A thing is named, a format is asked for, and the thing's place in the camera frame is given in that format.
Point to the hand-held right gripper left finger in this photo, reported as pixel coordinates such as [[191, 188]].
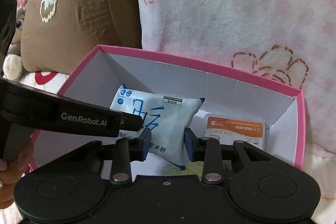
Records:
[[147, 144]]

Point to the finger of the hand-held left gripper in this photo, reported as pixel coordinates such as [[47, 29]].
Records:
[[132, 123]]

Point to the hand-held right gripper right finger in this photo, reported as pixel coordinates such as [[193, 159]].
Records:
[[189, 145]]

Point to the green yarn ball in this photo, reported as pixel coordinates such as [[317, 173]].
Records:
[[189, 171]]

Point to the blue white wipes pack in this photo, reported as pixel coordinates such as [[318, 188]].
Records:
[[162, 119]]

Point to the clear orange-label card case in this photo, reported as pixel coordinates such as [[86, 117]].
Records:
[[236, 127]]

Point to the pink cardboard box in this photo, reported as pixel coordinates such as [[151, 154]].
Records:
[[183, 77]]

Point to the person's left hand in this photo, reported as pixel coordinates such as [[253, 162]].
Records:
[[18, 163]]

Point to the grey rabbit plush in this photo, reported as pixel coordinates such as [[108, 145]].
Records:
[[11, 66]]

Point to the brown pillow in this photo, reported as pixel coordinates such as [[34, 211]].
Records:
[[78, 16]]

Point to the pink floral pillow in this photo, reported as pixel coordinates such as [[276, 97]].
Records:
[[236, 16]]

